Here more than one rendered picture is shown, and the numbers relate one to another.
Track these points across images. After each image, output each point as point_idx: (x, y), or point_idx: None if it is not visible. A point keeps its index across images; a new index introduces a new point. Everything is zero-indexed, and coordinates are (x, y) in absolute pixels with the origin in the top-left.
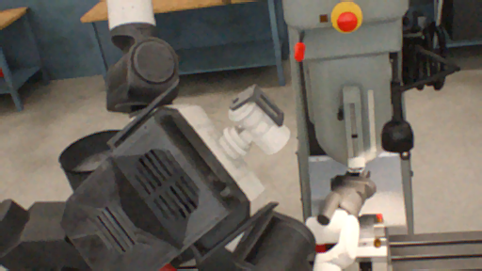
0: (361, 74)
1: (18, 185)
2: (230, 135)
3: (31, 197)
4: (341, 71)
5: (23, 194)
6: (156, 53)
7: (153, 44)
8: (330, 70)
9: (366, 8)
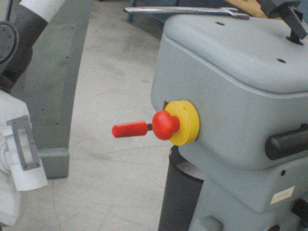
0: (230, 216)
1: (169, 149)
2: (0, 146)
3: (165, 166)
4: (217, 198)
5: (163, 159)
6: (3, 37)
7: (7, 29)
8: (210, 190)
9: (205, 129)
